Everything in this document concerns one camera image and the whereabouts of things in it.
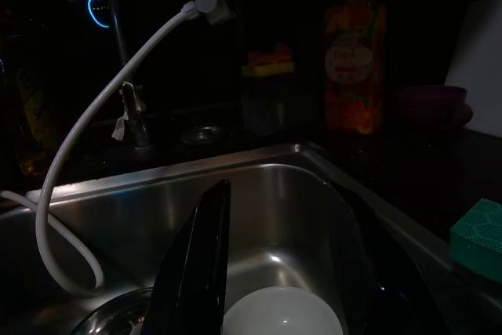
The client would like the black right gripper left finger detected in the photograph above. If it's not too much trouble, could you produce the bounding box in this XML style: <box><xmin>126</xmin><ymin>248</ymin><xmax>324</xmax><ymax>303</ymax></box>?
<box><xmin>145</xmin><ymin>179</ymin><xmax>232</xmax><ymax>335</ymax></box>

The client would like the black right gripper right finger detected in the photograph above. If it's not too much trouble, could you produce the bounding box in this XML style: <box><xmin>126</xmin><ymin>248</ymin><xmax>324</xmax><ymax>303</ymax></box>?
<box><xmin>323</xmin><ymin>180</ymin><xmax>432</xmax><ymax>335</ymax></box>

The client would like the steel bowl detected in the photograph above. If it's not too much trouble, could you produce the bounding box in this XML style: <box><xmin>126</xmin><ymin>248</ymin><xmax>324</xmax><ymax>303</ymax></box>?
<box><xmin>70</xmin><ymin>286</ymin><xmax>156</xmax><ymax>335</ymax></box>

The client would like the white bowl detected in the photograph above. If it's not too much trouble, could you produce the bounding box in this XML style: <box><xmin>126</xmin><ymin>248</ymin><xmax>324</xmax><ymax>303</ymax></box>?
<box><xmin>221</xmin><ymin>286</ymin><xmax>344</xmax><ymax>335</ymax></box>

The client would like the teal sponge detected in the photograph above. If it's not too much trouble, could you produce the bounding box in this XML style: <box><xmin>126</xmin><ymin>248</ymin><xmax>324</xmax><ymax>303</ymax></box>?
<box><xmin>449</xmin><ymin>197</ymin><xmax>502</xmax><ymax>285</ymax></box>

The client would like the stainless steel sink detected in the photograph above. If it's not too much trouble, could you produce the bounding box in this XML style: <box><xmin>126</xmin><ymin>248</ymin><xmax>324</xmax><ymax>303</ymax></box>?
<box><xmin>0</xmin><ymin>141</ymin><xmax>502</xmax><ymax>335</ymax></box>

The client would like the round steel drain cap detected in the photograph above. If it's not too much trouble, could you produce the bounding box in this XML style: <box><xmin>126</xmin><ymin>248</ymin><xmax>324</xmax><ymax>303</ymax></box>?
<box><xmin>180</xmin><ymin>125</ymin><xmax>227</xmax><ymax>144</ymax></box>

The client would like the dark sponge holder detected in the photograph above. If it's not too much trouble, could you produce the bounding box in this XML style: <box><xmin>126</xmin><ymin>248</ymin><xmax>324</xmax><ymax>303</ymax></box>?
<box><xmin>241</xmin><ymin>71</ymin><xmax>295</xmax><ymax>136</ymax></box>

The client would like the purple cup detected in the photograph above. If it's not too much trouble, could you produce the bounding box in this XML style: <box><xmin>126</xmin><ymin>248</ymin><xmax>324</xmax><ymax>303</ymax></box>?
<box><xmin>396</xmin><ymin>85</ymin><xmax>474</xmax><ymax>132</ymax></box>

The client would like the green capped oil bottle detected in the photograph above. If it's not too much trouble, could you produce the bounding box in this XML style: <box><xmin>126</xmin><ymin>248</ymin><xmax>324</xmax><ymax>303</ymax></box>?
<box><xmin>11</xmin><ymin>64</ymin><xmax>64</xmax><ymax>177</ymax></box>

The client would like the red and yellow sponge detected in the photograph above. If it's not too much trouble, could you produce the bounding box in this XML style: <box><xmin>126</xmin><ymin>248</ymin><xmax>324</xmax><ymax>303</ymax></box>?
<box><xmin>241</xmin><ymin>42</ymin><xmax>296</xmax><ymax>76</ymax></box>

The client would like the orange dish soap pump bottle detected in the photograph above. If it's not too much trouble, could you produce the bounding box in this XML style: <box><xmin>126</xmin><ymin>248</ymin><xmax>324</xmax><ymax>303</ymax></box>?
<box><xmin>323</xmin><ymin>0</ymin><xmax>387</xmax><ymax>136</ymax></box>

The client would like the white cutting board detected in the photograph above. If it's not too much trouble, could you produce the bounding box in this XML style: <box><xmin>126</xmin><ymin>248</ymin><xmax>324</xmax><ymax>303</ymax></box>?
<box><xmin>442</xmin><ymin>0</ymin><xmax>502</xmax><ymax>139</ymax></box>

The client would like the chrome gooseneck faucet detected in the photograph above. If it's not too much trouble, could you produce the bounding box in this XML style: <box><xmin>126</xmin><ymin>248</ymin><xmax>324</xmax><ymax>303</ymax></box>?
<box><xmin>109</xmin><ymin>0</ymin><xmax>197</xmax><ymax>150</ymax></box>

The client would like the white flexible hose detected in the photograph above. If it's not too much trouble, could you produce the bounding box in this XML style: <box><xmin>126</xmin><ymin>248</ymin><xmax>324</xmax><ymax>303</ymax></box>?
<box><xmin>0</xmin><ymin>3</ymin><xmax>201</xmax><ymax>299</ymax></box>

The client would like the blue glowing ring light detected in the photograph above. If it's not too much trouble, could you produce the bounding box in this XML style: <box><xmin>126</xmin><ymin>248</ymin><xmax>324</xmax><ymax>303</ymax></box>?
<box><xmin>86</xmin><ymin>0</ymin><xmax>111</xmax><ymax>29</ymax></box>

